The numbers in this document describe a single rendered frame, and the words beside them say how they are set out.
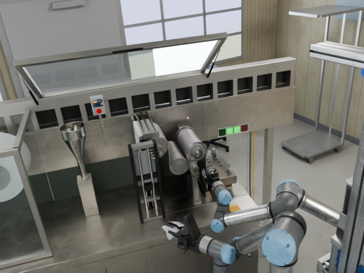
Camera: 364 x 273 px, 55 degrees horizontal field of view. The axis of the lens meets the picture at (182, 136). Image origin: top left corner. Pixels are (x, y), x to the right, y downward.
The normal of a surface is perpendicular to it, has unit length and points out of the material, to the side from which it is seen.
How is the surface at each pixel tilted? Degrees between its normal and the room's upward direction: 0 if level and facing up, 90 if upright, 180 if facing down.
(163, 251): 90
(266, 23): 90
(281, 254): 83
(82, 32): 90
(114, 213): 0
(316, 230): 0
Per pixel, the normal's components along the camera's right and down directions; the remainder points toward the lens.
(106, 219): -0.07, -0.89
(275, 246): -0.58, 0.29
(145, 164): 0.27, 0.41
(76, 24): 0.49, 0.36
